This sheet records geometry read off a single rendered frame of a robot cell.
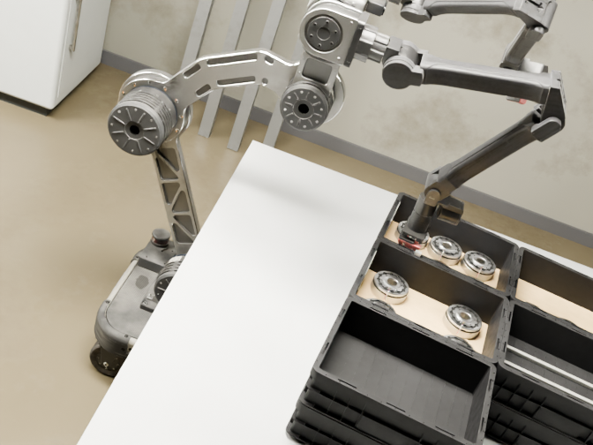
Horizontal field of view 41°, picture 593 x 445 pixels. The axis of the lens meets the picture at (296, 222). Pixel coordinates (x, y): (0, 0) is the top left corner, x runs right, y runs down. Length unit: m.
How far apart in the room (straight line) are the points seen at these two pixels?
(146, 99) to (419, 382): 1.15
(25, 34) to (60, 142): 0.52
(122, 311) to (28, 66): 1.64
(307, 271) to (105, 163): 1.71
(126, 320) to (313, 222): 0.71
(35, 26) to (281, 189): 1.67
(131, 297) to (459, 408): 1.28
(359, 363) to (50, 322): 1.39
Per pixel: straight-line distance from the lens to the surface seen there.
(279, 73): 2.37
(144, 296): 2.81
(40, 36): 3.92
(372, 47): 1.93
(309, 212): 2.63
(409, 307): 2.20
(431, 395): 1.99
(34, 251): 3.29
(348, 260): 2.49
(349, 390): 1.75
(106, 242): 3.39
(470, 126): 4.42
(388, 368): 1.99
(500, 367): 2.01
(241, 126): 4.16
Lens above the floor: 2.12
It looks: 34 degrees down
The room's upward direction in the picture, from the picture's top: 20 degrees clockwise
